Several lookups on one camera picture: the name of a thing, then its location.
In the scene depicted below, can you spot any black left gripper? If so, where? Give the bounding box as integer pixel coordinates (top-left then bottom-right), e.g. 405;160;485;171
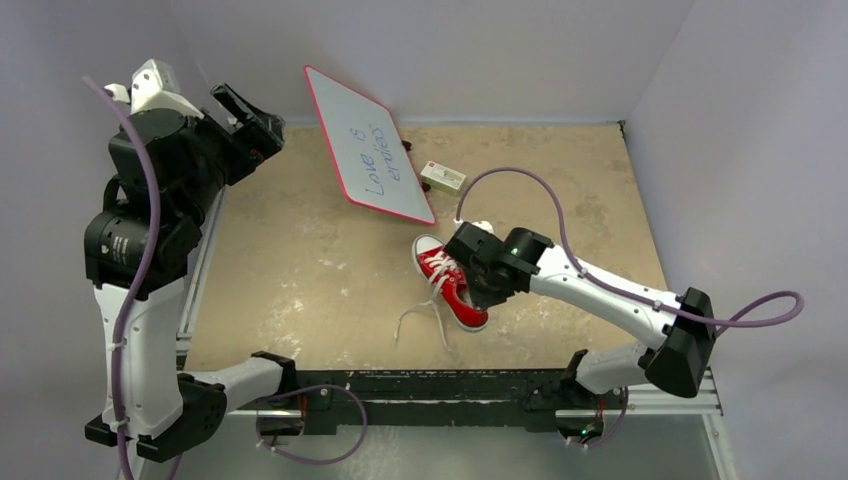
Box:
176;83;283;227

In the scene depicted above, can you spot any red canvas sneaker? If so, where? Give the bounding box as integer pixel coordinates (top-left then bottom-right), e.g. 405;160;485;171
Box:
411;234;489;333

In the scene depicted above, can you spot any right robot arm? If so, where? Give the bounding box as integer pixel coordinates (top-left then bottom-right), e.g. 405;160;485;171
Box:
444;222;716;407

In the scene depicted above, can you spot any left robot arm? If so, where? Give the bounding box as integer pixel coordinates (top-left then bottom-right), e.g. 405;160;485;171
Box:
83;84;298;463

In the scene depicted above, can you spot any small white green box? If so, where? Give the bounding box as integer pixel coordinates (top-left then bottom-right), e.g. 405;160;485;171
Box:
420;161;467;196

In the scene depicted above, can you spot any pink framed whiteboard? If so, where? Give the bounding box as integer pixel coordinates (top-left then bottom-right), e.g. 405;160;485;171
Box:
303;65;437;226

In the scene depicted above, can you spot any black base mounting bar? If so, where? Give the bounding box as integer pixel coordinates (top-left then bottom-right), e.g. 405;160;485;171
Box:
235;368;627;439

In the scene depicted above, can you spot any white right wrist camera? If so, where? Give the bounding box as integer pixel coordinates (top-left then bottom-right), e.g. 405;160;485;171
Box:
453;219;494;234

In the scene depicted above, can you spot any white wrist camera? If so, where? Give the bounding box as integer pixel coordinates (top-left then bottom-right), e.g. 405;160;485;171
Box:
104;59;203;118
453;219;494;234

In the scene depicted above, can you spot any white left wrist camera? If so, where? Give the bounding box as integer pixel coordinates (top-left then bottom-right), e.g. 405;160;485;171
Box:
104;59;203;118

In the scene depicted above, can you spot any aluminium rail frame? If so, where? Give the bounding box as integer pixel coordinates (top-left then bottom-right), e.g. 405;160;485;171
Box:
177;191;720;415

